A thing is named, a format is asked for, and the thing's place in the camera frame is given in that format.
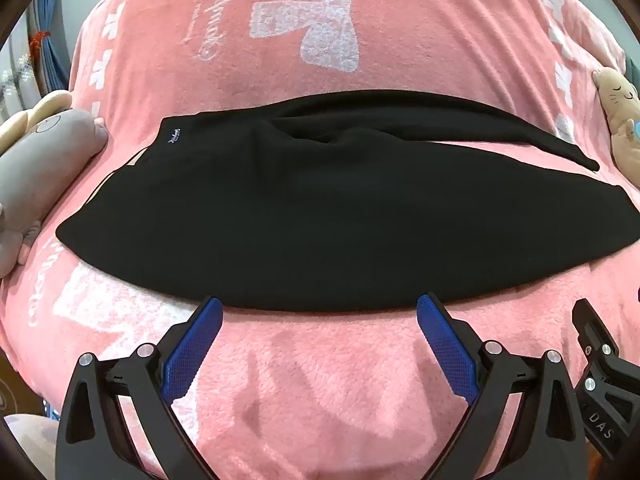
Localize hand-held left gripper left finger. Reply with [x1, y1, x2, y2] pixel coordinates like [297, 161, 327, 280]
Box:
[56, 296, 224, 480]

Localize grey plush toy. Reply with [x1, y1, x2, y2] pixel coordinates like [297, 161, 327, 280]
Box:
[0, 109, 110, 278]

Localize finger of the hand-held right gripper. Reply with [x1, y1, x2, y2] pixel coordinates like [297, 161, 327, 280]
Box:
[571, 298, 640, 461]

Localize beige long-eared plush toy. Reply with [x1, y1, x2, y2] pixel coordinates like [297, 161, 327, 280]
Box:
[0, 89, 73, 153]

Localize beige cat plush toy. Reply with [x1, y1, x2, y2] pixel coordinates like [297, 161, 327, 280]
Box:
[592, 66, 640, 177]

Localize black pants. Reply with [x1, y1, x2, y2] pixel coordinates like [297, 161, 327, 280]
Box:
[55, 91, 640, 312]

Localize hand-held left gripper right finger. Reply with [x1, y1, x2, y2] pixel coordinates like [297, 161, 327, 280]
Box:
[416, 292, 587, 480]

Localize pink printed blanket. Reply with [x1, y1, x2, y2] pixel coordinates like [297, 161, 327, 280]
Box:
[0, 0, 640, 480]

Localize blue curtain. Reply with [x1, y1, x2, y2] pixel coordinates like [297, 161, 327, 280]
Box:
[27, 0, 81, 98]

